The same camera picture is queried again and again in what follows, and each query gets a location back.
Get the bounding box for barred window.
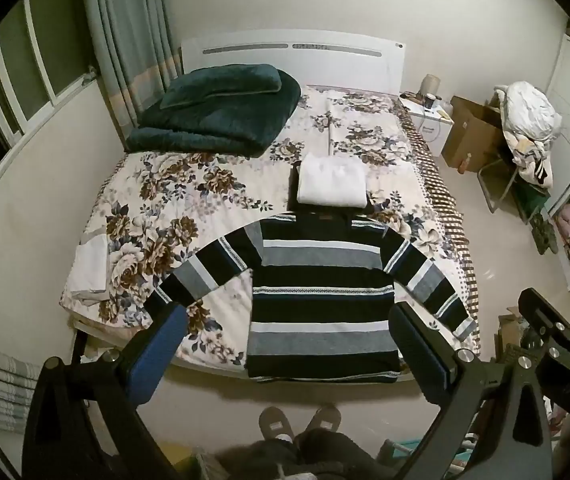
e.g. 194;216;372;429
0;0;98;211

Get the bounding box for grey-green curtain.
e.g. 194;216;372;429
80;0;183;141

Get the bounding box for small cardboard box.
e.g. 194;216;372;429
497;312;530;361

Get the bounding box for white folded garment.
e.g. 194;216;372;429
297;155;368;207

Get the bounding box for striped knit sweater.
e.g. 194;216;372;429
145;212;478;384

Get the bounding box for white plastic bag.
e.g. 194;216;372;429
495;81;563;141

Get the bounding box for bed with floral sheet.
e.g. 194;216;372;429
60;82;480;376

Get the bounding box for green slippers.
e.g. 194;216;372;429
530;212;560;256

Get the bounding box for black folded garment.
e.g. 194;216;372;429
287;162;373;221

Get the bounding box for dark green pillow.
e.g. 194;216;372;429
160;65;282;110

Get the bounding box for person's left slipper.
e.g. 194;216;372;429
259;406;293;443

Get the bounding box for striped grey cloth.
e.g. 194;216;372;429
0;335;43;433

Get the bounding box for white nightstand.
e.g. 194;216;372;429
400;92;453;158

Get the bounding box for small white folded cloth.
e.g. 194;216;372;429
68;235;111;293

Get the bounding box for white bed headboard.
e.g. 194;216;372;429
180;29;406;96

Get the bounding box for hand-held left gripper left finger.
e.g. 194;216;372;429
22;301;191;480

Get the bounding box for person's legs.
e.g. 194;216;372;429
215;427;406;480

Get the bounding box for dark green blanket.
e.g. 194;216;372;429
125;64;302;156

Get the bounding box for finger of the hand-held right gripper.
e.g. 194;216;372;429
517;287;570;348

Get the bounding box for person's slipper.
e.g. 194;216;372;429
305;404;342;433
259;406;293;443

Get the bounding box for person's right slipper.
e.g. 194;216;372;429
305;404;342;433

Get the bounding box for metal frame chair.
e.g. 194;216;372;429
477;150;530;216

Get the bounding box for large cardboard box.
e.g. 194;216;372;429
441;96;508;173

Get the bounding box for pile of clothes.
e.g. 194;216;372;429
502;130;556;188

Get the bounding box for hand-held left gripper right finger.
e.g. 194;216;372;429
387;301;566;480

